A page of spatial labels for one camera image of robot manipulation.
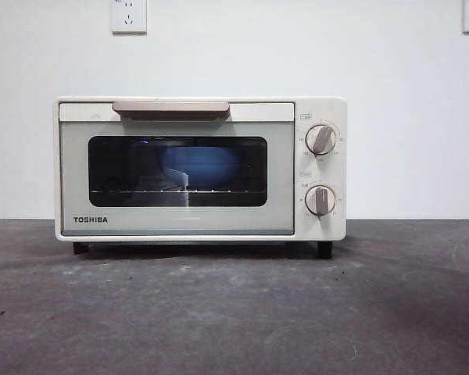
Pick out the chrome wire oven rack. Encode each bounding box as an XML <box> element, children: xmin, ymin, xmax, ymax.
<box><xmin>89</xmin><ymin>187</ymin><xmax>267</xmax><ymax>195</ymax></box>

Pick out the beige oven control knob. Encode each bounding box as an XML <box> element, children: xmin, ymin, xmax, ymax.
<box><xmin>304</xmin><ymin>124</ymin><xmax>337</xmax><ymax>157</ymax></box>
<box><xmin>304</xmin><ymin>185</ymin><xmax>336</xmax><ymax>218</ymax></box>

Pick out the white Toshiba toaster oven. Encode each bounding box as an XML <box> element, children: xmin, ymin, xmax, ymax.
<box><xmin>54</xmin><ymin>96</ymin><xmax>348</xmax><ymax>259</ymax></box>

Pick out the blue ribbed bowl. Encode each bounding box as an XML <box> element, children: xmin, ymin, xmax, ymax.
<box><xmin>158</xmin><ymin>145</ymin><xmax>242</xmax><ymax>191</ymax></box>

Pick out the glass oven door beige handle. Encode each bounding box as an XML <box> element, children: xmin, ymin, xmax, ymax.
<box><xmin>58</xmin><ymin>102</ymin><xmax>296</xmax><ymax>238</ymax></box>

